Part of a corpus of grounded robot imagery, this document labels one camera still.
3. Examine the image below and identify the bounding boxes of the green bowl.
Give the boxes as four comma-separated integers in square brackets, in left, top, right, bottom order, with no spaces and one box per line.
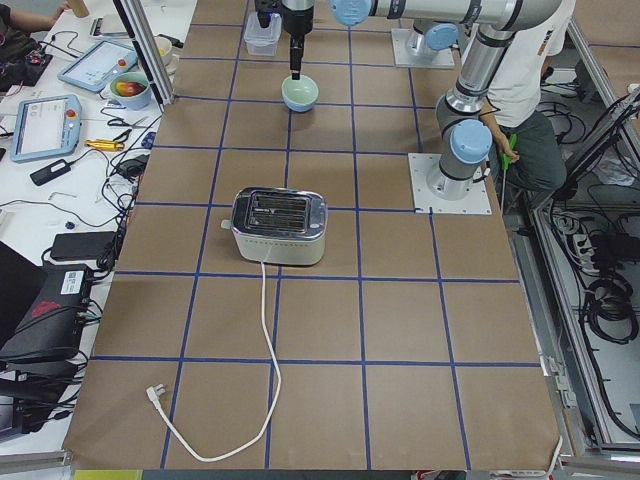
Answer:
[281,75,319,103]

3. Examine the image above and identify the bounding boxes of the blue teach pendant tablet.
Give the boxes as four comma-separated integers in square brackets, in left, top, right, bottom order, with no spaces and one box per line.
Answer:
[57,40,138,93]

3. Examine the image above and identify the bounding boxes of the white toaster power cord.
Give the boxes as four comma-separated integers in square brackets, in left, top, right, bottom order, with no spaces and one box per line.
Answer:
[144,262,282,462]

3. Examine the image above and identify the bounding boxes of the aluminium frame post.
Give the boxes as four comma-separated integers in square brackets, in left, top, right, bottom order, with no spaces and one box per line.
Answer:
[113,0,174,106]

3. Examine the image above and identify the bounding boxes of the black laptop computer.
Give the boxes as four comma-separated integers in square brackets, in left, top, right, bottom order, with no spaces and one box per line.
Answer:
[1,244,91,364]

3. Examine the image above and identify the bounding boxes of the person in white shirt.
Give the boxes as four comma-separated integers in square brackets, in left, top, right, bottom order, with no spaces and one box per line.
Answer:
[481,1,576,191]

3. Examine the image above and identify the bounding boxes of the blue bowl with fruit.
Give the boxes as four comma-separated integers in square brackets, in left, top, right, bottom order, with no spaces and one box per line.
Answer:
[101,72,151,110]

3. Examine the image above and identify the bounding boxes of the beige bowl with lemon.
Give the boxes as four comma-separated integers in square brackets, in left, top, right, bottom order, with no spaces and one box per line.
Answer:
[154,36,179,75]

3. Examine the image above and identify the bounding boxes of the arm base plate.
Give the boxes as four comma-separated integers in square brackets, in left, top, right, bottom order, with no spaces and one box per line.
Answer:
[408,153,492,215]
[391,23,459,69]

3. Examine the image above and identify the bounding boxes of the black scissors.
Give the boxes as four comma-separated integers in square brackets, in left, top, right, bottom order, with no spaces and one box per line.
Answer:
[107,116,147,143]

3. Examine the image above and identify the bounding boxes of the clear plastic food container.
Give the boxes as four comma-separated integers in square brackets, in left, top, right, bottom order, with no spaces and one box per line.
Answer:
[243,12,282,57]

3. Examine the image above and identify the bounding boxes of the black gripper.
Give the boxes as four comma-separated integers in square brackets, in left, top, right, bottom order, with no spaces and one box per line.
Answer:
[281,0,315,80]

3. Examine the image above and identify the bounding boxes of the cream silver toaster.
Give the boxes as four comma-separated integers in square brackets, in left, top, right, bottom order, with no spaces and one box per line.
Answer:
[221,186,328,266]

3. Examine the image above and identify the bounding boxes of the black power adapter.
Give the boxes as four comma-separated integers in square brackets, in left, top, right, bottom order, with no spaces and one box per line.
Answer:
[30,159,71,186]

